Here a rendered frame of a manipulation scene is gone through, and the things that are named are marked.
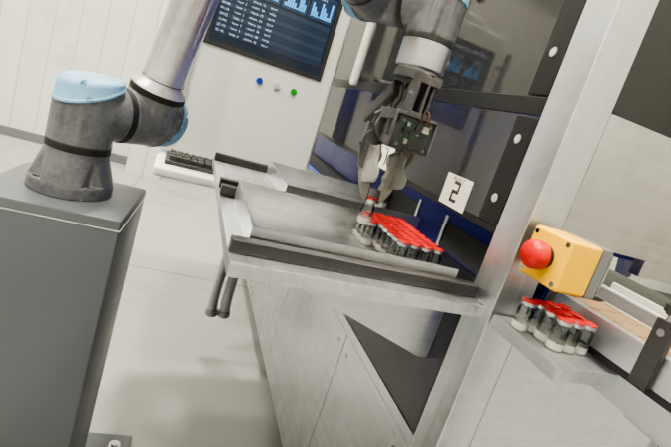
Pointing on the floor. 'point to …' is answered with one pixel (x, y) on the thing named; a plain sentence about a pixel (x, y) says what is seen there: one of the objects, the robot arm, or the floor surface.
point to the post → (547, 180)
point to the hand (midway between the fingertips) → (371, 193)
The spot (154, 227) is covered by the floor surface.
